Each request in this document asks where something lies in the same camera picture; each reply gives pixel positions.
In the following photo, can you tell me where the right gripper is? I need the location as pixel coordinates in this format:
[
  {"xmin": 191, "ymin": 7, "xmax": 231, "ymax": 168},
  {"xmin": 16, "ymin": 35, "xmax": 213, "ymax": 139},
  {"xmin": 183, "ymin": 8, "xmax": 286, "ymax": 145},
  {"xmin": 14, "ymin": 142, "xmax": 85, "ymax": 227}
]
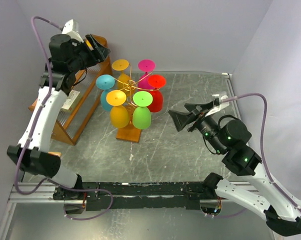
[{"xmin": 168, "ymin": 101, "xmax": 226, "ymax": 154}]

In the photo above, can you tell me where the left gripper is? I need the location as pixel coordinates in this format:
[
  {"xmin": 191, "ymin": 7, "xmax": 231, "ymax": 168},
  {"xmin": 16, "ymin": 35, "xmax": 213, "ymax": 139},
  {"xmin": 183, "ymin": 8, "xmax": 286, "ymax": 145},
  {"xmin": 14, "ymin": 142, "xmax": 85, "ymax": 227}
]
[{"xmin": 68, "ymin": 32, "xmax": 111, "ymax": 73}]

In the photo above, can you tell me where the blue wine glass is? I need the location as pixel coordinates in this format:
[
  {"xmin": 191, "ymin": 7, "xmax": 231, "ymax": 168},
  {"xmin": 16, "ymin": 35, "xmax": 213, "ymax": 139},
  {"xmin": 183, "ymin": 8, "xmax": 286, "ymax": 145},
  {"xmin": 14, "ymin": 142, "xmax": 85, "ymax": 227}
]
[{"xmin": 95, "ymin": 74, "xmax": 115, "ymax": 112}]

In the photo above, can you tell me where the orange wine glass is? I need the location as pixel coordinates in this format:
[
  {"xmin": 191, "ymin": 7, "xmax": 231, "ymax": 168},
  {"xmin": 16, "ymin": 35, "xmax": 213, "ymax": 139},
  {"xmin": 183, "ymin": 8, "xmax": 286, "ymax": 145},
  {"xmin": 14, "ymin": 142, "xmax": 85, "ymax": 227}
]
[
  {"xmin": 106, "ymin": 90, "xmax": 130, "ymax": 129},
  {"xmin": 111, "ymin": 59, "xmax": 130, "ymax": 96}
]

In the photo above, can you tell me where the red wine glass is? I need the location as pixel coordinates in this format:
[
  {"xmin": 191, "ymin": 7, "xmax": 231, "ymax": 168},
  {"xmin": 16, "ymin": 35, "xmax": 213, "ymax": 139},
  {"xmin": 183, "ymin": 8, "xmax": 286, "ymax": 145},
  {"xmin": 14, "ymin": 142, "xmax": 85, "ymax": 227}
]
[{"xmin": 148, "ymin": 74, "xmax": 166, "ymax": 113}]

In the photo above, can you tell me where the green wine glass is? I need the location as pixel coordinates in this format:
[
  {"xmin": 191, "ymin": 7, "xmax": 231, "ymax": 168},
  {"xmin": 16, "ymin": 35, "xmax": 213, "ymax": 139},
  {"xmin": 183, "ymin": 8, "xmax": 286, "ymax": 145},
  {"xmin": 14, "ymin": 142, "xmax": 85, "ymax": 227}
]
[{"xmin": 132, "ymin": 91, "xmax": 153, "ymax": 130}]

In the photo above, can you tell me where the pink wine glass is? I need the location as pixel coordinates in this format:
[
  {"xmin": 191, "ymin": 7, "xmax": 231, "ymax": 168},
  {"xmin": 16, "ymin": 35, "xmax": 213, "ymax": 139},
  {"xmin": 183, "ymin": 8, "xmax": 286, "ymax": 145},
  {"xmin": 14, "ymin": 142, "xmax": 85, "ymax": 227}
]
[{"xmin": 138, "ymin": 59, "xmax": 156, "ymax": 90}]

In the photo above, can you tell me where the orange wine glass front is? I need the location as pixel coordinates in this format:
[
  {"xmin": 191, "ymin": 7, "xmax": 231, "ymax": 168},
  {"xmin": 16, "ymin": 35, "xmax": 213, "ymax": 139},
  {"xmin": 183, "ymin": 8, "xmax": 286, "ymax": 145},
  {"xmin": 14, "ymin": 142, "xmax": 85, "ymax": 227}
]
[{"xmin": 106, "ymin": 90, "xmax": 130, "ymax": 129}]

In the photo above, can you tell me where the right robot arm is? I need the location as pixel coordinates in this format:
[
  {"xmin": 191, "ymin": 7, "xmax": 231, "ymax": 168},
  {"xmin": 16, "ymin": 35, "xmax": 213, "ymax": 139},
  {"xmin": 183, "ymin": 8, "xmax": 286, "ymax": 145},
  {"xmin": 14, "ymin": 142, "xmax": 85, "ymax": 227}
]
[{"xmin": 168, "ymin": 99, "xmax": 301, "ymax": 237}]

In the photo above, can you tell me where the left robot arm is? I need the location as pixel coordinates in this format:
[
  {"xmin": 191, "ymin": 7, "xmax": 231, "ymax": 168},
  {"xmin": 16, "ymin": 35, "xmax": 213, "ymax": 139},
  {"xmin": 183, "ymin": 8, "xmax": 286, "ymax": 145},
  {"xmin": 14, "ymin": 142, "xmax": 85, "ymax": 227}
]
[{"xmin": 6, "ymin": 34, "xmax": 110, "ymax": 200}]

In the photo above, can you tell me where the wooden rack shelf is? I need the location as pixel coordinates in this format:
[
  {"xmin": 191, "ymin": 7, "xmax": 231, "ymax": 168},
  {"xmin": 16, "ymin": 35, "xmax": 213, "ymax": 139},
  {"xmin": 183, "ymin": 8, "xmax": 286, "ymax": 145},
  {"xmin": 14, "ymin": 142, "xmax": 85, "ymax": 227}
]
[{"xmin": 28, "ymin": 33, "xmax": 114, "ymax": 146}]

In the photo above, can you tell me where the yellow block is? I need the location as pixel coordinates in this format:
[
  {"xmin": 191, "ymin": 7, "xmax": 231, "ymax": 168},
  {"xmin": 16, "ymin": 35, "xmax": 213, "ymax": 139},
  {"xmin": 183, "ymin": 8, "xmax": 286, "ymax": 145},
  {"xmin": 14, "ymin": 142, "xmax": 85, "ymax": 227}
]
[{"xmin": 86, "ymin": 41, "xmax": 93, "ymax": 50}]

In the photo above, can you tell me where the small card box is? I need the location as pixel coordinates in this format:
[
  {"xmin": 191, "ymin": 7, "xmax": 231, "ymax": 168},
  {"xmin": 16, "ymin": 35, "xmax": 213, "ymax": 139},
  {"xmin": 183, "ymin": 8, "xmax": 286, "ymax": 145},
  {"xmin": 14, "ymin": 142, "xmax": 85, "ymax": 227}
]
[{"xmin": 61, "ymin": 90, "xmax": 82, "ymax": 113}]

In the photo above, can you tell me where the orange picture card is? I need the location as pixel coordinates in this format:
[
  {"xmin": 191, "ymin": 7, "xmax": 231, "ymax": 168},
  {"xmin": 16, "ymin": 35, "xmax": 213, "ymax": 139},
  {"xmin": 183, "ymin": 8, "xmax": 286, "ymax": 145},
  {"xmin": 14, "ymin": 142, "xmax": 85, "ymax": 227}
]
[{"xmin": 49, "ymin": 151, "xmax": 62, "ymax": 157}]

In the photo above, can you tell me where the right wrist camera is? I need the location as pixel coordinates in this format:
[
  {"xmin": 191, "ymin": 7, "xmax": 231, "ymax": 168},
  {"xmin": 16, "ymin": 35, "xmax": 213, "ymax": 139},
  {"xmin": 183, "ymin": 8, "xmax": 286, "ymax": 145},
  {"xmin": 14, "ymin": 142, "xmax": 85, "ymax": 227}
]
[{"xmin": 205, "ymin": 91, "xmax": 230, "ymax": 117}]

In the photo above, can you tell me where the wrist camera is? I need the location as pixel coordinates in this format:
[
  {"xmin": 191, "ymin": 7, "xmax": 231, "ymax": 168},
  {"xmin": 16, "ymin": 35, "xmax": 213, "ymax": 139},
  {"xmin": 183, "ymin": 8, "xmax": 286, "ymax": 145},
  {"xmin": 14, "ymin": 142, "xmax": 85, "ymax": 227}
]
[
  {"xmin": 61, "ymin": 19, "xmax": 84, "ymax": 43},
  {"xmin": 205, "ymin": 91, "xmax": 230, "ymax": 117}
]

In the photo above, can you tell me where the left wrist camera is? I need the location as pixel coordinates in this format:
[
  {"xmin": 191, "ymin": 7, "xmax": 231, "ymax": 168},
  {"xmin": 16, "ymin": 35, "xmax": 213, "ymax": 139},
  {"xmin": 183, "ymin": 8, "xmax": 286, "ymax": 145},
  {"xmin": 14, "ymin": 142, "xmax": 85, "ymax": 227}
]
[{"xmin": 61, "ymin": 19, "xmax": 84, "ymax": 43}]

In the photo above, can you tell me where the gold wire glass rack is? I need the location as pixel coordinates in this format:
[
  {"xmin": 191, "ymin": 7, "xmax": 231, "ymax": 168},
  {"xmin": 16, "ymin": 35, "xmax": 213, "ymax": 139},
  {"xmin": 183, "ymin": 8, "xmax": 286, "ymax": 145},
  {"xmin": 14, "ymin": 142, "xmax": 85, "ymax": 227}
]
[{"xmin": 111, "ymin": 59, "xmax": 166, "ymax": 143}]

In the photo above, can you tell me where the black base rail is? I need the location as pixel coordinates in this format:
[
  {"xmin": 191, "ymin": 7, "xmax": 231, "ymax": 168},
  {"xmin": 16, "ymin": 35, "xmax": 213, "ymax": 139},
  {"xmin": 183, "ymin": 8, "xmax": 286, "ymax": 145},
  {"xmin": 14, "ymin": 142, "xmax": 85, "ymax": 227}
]
[{"xmin": 52, "ymin": 181, "xmax": 218, "ymax": 211}]

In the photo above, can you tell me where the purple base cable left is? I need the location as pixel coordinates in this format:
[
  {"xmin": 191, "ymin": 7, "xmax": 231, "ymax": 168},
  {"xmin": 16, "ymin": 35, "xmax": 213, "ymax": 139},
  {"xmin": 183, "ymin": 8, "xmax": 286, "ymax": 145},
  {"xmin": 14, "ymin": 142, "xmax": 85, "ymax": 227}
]
[{"xmin": 55, "ymin": 184, "xmax": 114, "ymax": 221}]

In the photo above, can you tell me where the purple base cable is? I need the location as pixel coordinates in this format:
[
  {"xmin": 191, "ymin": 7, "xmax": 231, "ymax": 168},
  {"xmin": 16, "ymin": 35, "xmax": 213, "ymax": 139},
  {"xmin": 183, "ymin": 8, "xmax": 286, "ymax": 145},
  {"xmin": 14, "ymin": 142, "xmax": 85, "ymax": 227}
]
[
  {"xmin": 55, "ymin": 184, "xmax": 114, "ymax": 221},
  {"xmin": 204, "ymin": 208, "xmax": 249, "ymax": 220}
]

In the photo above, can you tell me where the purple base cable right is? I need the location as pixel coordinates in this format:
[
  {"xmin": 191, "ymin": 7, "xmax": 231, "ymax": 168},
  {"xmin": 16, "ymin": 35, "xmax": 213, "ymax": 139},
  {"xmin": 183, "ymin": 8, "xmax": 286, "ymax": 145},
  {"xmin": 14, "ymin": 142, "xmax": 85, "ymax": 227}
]
[{"xmin": 204, "ymin": 208, "xmax": 249, "ymax": 220}]

